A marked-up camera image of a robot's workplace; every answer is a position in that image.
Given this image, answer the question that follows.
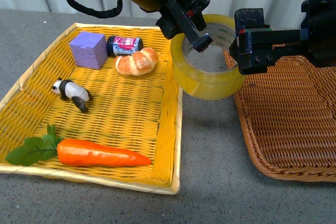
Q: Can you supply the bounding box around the toy panda figure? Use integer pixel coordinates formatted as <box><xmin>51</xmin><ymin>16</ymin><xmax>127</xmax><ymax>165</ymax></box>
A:
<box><xmin>51</xmin><ymin>78</ymin><xmax>93</xmax><ymax>113</ymax></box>

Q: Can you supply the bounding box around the brown wicker basket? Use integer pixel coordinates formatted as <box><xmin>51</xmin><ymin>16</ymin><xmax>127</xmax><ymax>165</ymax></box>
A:
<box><xmin>234</xmin><ymin>56</ymin><xmax>335</xmax><ymax>182</ymax></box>

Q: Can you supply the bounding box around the yellow packing tape roll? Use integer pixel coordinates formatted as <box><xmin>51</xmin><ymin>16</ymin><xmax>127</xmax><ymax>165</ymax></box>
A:
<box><xmin>171</xmin><ymin>14</ymin><xmax>246</xmax><ymax>100</ymax></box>

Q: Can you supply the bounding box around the toy croissant bread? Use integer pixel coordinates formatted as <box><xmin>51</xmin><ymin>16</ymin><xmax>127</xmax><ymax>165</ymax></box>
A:
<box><xmin>114</xmin><ymin>48</ymin><xmax>159</xmax><ymax>76</ymax></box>

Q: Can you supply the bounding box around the yellow wicker basket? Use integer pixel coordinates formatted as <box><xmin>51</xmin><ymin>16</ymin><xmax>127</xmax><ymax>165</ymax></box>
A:
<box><xmin>1</xmin><ymin>23</ymin><xmax>183</xmax><ymax>195</ymax></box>

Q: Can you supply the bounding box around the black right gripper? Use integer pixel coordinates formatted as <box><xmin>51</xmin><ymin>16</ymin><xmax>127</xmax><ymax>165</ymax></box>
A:
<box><xmin>156</xmin><ymin>0</ymin><xmax>315</xmax><ymax>75</ymax></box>

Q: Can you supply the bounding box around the small dark labelled jar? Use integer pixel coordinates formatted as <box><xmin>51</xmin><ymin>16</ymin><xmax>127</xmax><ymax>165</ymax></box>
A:
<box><xmin>107</xmin><ymin>36</ymin><xmax>143</xmax><ymax>57</ymax></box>

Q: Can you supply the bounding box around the toy orange carrot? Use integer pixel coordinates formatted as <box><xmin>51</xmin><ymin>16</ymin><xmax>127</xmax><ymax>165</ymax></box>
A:
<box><xmin>5</xmin><ymin>124</ymin><xmax>151</xmax><ymax>167</ymax></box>

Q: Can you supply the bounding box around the purple foam cube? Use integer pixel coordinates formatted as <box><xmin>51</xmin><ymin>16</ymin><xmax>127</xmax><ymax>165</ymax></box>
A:
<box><xmin>69</xmin><ymin>31</ymin><xmax>108</xmax><ymax>70</ymax></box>

